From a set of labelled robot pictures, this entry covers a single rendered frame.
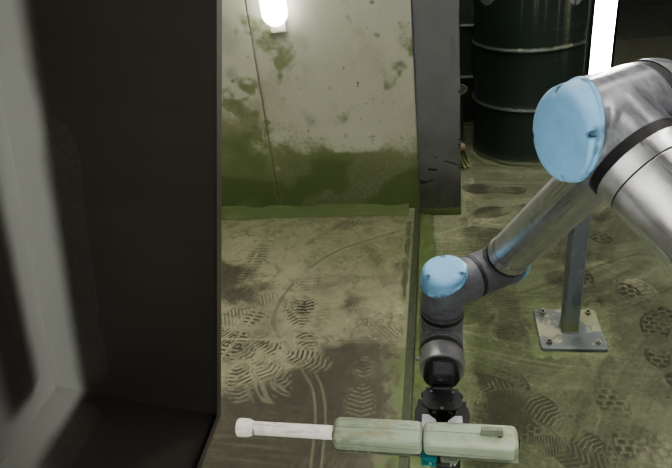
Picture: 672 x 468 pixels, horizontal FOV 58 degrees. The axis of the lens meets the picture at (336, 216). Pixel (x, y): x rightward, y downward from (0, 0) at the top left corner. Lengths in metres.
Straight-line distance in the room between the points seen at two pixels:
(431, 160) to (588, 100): 1.97
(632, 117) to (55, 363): 1.13
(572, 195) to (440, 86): 1.59
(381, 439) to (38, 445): 0.64
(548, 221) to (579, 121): 0.38
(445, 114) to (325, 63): 0.54
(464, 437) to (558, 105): 0.58
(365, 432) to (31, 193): 0.70
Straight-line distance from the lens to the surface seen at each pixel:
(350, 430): 1.10
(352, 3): 2.50
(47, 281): 1.25
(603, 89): 0.76
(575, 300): 2.08
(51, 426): 1.36
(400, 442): 1.09
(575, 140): 0.75
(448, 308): 1.24
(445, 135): 2.63
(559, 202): 1.05
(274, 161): 2.77
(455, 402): 1.19
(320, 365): 1.99
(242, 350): 2.11
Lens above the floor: 1.39
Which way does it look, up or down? 29 degrees down
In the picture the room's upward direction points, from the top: 7 degrees counter-clockwise
